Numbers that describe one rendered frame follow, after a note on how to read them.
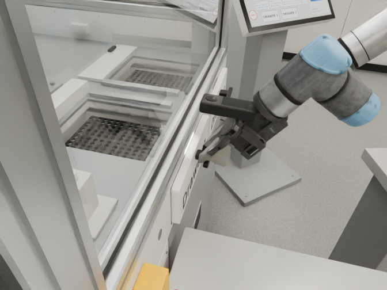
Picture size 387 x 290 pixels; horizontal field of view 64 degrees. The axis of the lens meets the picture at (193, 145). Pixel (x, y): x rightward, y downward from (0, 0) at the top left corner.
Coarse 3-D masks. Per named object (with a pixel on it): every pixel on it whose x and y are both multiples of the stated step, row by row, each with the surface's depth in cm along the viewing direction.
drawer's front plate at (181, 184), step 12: (204, 120) 80; (204, 132) 80; (192, 144) 72; (192, 156) 69; (180, 168) 65; (192, 168) 71; (180, 180) 62; (192, 180) 74; (180, 192) 62; (180, 204) 64; (180, 216) 67
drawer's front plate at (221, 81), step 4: (224, 68) 106; (220, 72) 103; (224, 72) 103; (220, 76) 101; (224, 76) 101; (220, 80) 99; (224, 80) 103; (216, 84) 96; (220, 84) 96; (224, 84) 106; (216, 88) 94; (220, 88) 96; (224, 88) 108; (212, 92) 92; (216, 92) 92; (212, 116) 89; (216, 116) 99; (208, 120) 87; (208, 124) 88; (212, 124) 92; (208, 128) 88; (212, 128) 94; (208, 132) 89; (208, 136) 90
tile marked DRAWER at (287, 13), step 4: (288, 8) 135; (292, 8) 136; (296, 8) 137; (284, 12) 134; (288, 12) 135; (292, 12) 136; (296, 12) 137; (284, 16) 134; (288, 16) 135; (292, 16) 136; (296, 16) 137
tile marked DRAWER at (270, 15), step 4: (260, 12) 129; (264, 12) 130; (268, 12) 131; (272, 12) 132; (276, 12) 132; (264, 16) 130; (268, 16) 131; (272, 16) 131; (276, 16) 132; (264, 20) 129; (268, 20) 130; (272, 20) 131; (276, 20) 132
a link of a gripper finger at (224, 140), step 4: (228, 132) 62; (232, 132) 63; (224, 136) 63; (228, 136) 62; (220, 140) 63; (224, 140) 63; (228, 140) 63; (216, 144) 64; (220, 144) 63; (224, 144) 63; (212, 148) 65; (216, 148) 64; (220, 148) 64; (208, 152) 66; (212, 152) 66; (212, 156) 67
